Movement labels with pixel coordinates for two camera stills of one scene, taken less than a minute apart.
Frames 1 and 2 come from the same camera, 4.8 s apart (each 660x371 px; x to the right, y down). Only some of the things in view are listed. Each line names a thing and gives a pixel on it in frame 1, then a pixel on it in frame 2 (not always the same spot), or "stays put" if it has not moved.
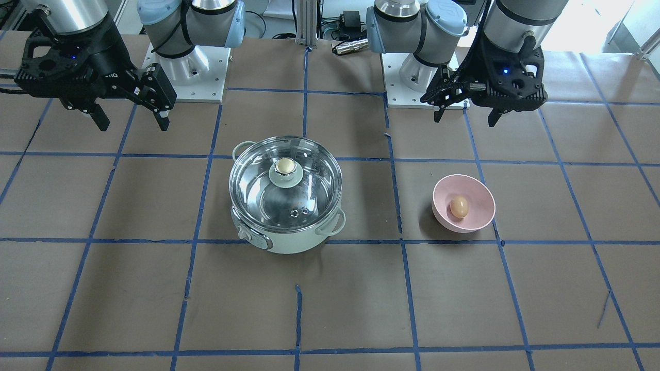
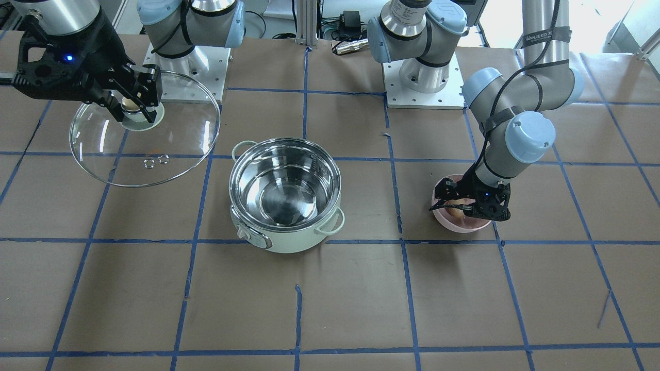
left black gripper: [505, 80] to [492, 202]
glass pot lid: [284, 183] to [137, 152]
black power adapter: [350, 21] stays put
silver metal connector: [339, 47] stays put
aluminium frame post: [307, 22] stays put
